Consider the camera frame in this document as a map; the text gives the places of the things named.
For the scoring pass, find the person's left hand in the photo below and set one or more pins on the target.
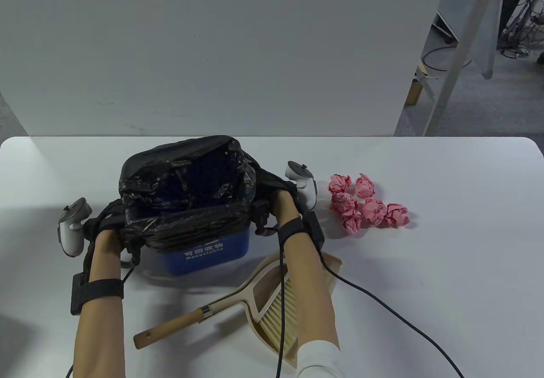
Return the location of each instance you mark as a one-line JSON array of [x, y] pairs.
[[95, 225]]

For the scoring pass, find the person's right hand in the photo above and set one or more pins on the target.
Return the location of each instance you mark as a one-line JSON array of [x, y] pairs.
[[276, 184]]

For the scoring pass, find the black plastic trash bag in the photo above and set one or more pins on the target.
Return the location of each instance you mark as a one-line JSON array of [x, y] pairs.
[[187, 229]]

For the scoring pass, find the pile of pink paper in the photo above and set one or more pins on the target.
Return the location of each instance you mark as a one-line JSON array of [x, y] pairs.
[[374, 213]]

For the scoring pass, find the beige plastic dustpan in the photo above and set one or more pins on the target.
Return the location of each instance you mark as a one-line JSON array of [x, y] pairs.
[[333, 271]]

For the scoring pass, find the blue recycling bin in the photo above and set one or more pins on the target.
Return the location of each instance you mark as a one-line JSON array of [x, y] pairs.
[[191, 267]]

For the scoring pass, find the black left forearm box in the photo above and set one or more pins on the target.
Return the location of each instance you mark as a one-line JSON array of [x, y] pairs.
[[78, 293]]

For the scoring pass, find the person's left forearm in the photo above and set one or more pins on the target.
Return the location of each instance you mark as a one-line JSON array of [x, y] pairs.
[[100, 335]]

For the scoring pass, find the black right forearm box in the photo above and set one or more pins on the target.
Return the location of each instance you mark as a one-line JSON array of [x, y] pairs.
[[314, 231]]

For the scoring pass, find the person's right forearm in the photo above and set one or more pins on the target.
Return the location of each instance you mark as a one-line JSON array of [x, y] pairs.
[[306, 276]]

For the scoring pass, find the grey left hand controller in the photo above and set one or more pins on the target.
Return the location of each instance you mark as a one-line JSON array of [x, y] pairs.
[[70, 233]]

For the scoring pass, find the grey hand controller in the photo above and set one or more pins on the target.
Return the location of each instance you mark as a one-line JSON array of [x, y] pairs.
[[304, 182], [70, 233]]

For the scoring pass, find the grey right hand controller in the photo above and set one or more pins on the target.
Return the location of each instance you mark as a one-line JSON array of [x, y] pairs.
[[304, 182]]

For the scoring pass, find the white partition panel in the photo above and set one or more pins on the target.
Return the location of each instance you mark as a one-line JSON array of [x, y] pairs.
[[212, 55]]

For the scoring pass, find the wooden block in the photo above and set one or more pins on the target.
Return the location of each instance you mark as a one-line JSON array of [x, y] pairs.
[[414, 93]]

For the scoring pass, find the white table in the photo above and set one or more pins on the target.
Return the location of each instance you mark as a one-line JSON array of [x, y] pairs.
[[467, 225]]

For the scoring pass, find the grey slanted support beam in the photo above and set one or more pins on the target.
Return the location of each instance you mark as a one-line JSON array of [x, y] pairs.
[[463, 55]]

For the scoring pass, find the grey blue panel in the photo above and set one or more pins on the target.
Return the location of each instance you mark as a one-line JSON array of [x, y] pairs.
[[484, 55]]

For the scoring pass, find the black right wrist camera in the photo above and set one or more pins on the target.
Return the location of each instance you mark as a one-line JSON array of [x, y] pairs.
[[261, 216]]

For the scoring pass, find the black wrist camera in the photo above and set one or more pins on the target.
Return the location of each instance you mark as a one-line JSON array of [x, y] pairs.
[[129, 259], [261, 216]]

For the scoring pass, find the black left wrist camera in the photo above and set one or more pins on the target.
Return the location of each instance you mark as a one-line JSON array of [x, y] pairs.
[[129, 259]]

